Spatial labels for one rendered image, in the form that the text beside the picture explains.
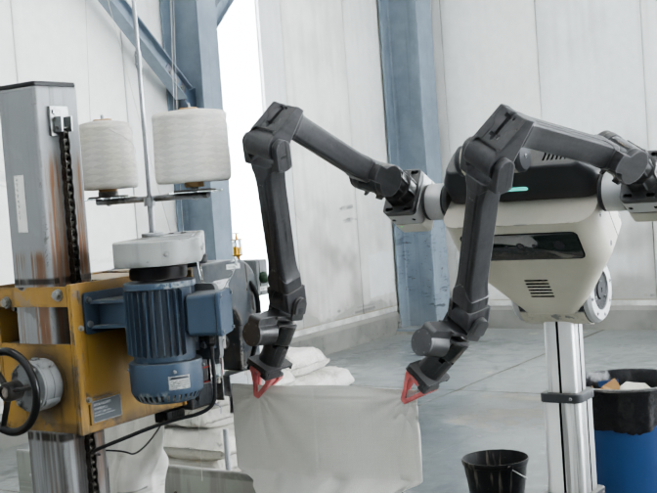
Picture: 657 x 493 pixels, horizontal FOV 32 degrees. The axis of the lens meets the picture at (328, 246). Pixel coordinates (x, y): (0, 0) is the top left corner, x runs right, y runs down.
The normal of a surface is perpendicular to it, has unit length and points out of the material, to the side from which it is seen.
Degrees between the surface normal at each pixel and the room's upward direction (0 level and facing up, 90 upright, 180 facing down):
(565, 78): 90
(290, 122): 105
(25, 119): 90
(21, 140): 90
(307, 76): 90
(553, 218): 40
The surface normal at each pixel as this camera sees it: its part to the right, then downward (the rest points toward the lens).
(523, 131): 0.55, 0.50
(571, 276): -0.38, 0.70
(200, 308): -0.17, 0.07
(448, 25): -0.55, 0.08
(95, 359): 0.83, -0.03
